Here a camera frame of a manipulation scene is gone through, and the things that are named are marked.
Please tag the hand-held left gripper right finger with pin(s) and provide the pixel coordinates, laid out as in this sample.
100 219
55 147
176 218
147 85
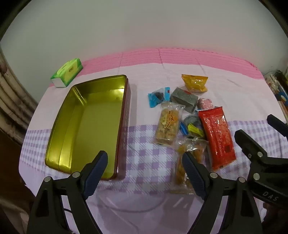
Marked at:
193 173

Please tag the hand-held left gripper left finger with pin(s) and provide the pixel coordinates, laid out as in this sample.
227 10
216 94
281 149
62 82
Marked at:
96 172

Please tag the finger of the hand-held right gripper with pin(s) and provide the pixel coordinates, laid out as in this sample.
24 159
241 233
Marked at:
277 124
248 146

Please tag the clear fried snack packet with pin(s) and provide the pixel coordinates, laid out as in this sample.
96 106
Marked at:
166 123
180 159

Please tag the red snack packet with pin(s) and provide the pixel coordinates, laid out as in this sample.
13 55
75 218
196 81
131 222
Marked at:
217 135

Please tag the small yellow-green wrapper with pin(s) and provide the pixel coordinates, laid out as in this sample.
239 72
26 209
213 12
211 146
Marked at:
195 130

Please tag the maroon and gold tin box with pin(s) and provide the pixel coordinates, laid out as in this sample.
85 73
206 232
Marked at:
90 126

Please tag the clear candy with blue ends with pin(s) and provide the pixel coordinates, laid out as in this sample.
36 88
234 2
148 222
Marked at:
190 120

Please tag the pink patterned candy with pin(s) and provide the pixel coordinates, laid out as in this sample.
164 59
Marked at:
205 104

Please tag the grey speckled snack block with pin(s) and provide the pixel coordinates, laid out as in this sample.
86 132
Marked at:
183 99

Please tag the yellow snack packet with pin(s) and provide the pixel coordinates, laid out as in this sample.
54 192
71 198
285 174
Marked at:
194 83

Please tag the blue dark candy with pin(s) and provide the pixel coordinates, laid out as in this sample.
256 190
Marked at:
157 97

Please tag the floral box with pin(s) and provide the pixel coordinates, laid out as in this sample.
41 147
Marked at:
271 82

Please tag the green tissue pack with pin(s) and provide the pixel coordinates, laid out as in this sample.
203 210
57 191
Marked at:
67 74

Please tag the pink and purple checked bedsheet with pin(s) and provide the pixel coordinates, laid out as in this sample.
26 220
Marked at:
146 74

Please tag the beige curtain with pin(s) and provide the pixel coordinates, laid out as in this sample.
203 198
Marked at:
9 90

